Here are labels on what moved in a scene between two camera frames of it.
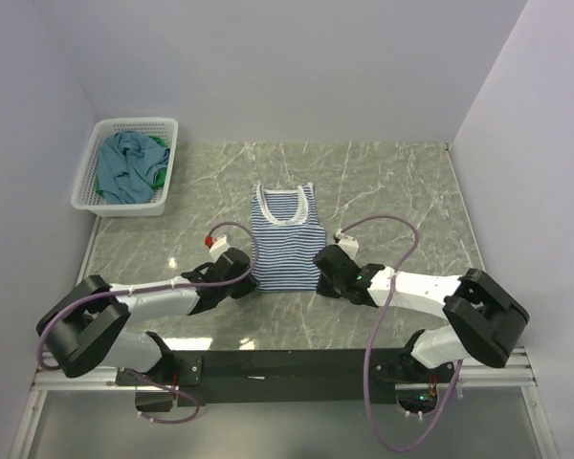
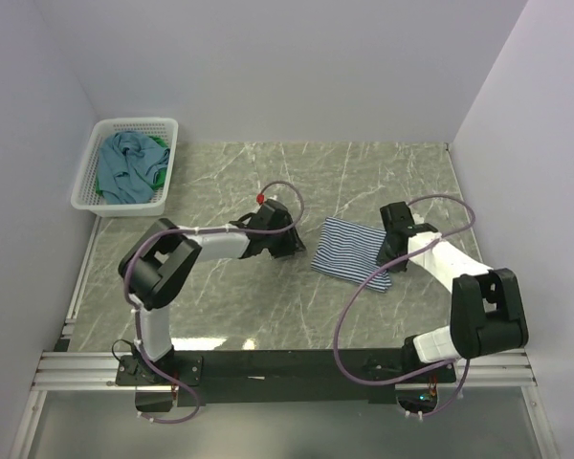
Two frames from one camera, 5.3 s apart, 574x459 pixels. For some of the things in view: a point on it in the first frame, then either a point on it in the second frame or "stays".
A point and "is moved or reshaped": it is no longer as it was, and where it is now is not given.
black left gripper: [250, 284] -> [292, 243]
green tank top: [156, 140] stays
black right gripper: [323, 289] -> [383, 258]
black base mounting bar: [267, 377] stays
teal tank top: [128, 165] stays
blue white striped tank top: [288, 234] is moved or reshaped
